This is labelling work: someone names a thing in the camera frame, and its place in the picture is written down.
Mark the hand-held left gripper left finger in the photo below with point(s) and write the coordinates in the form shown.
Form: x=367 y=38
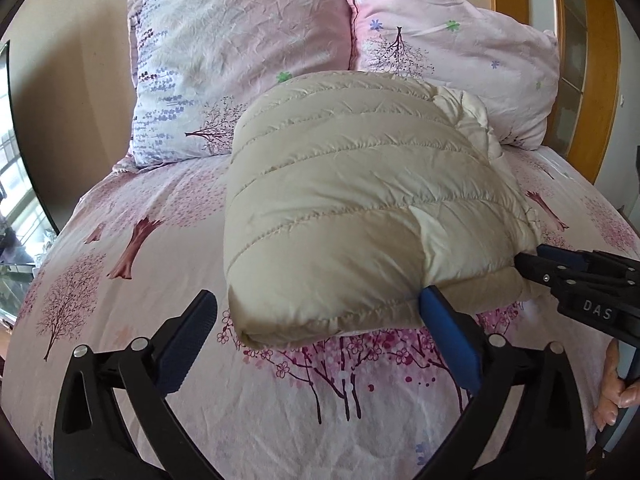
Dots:
x=187 y=340

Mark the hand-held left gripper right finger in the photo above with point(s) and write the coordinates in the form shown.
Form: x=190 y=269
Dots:
x=450 y=332

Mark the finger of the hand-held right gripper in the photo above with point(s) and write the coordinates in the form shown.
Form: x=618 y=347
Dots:
x=560 y=255
x=537 y=270

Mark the beige quilted puffer jacket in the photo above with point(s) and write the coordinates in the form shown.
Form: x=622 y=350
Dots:
x=370 y=200

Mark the person's right hand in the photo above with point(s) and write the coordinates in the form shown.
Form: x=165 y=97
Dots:
x=612 y=395

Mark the pink tree print bed cover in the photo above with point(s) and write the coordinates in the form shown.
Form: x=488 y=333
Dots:
x=200 y=410

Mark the wooden headboard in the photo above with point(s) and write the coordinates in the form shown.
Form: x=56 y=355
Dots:
x=592 y=70

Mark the pink pillow with tree print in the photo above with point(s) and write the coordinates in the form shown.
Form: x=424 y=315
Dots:
x=450 y=45

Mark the pink pillow with purple print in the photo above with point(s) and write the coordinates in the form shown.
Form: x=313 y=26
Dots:
x=225 y=60

